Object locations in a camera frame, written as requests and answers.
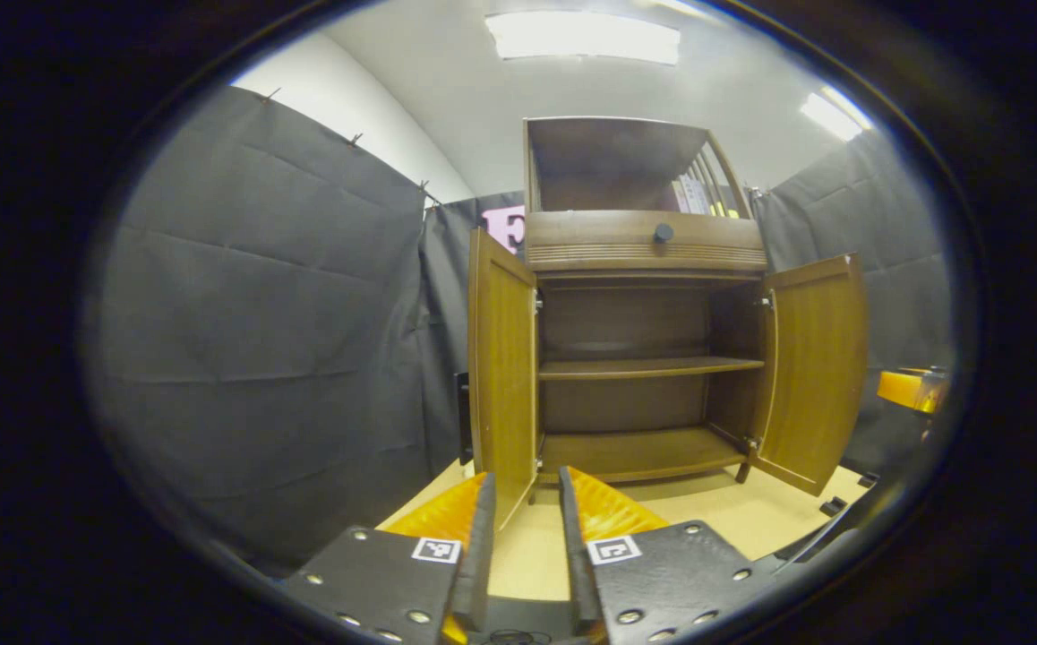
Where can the small ceiling light panel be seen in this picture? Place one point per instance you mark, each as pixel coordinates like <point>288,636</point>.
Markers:
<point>834,115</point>

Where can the wooden cabinet drawer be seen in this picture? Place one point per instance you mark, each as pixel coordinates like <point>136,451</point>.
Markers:
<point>590,237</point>

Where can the wooden inner cabinet shelf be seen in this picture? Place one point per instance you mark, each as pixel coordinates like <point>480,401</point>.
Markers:
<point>644,367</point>

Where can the small black block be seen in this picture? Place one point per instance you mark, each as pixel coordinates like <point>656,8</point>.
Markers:
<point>834,506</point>
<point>868,480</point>

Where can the wooden cabinet door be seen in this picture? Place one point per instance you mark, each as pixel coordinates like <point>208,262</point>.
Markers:
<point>814,367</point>
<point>501,376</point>

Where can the wooden double-door shoe cabinet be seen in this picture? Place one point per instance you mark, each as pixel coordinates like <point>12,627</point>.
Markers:
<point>617,161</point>

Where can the large ceiling light panel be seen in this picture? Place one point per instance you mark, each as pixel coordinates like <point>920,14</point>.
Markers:
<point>583,38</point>

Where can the black round drawer knob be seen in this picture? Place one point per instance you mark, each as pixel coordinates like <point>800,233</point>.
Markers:
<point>664,233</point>

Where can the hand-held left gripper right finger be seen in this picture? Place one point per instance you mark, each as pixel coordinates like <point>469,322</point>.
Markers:
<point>574,573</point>

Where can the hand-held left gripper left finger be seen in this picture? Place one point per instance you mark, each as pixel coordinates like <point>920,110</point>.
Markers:
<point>483,573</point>

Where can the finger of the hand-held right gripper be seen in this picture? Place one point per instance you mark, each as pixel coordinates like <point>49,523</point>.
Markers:
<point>905,390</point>

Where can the black backdrop cloth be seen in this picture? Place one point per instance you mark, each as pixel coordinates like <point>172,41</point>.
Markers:
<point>259,313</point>

